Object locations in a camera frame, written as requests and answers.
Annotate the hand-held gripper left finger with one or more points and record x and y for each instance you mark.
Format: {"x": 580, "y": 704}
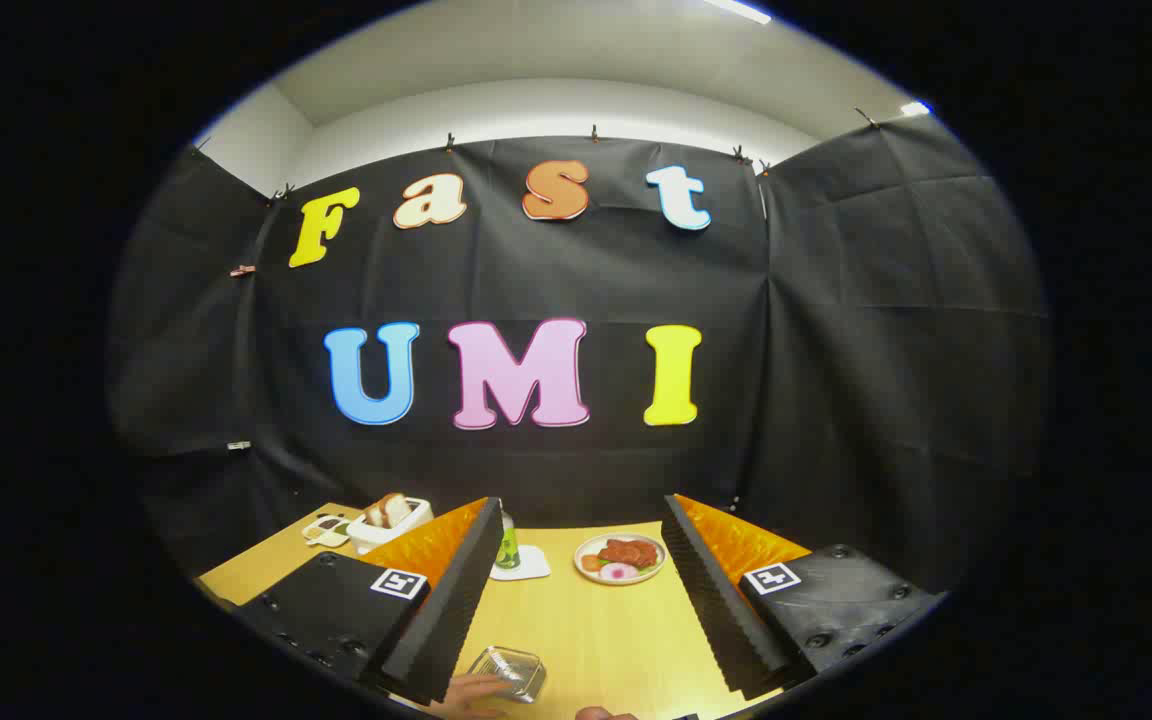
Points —
{"x": 456, "y": 600}

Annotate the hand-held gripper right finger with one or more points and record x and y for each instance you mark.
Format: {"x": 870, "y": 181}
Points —
{"x": 716, "y": 610}

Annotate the green label drink bottle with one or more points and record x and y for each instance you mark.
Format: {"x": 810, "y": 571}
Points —
{"x": 508, "y": 545}

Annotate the white square coaster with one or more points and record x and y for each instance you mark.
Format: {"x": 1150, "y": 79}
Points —
{"x": 531, "y": 565}

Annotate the pink round food slice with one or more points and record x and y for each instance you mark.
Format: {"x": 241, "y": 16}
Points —
{"x": 619, "y": 572}

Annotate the cream white toaster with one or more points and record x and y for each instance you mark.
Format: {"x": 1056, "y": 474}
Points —
{"x": 371, "y": 538}

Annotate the brown meat slice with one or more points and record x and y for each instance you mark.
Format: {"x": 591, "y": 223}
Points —
{"x": 626, "y": 552}

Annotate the toasted bread slice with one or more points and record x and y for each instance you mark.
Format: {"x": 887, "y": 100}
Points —
{"x": 376, "y": 514}
{"x": 397, "y": 508}

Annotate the round plate of food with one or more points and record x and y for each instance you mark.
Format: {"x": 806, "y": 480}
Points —
{"x": 584, "y": 550}

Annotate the white divided condiment tray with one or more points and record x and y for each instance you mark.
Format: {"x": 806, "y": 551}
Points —
{"x": 326, "y": 528}

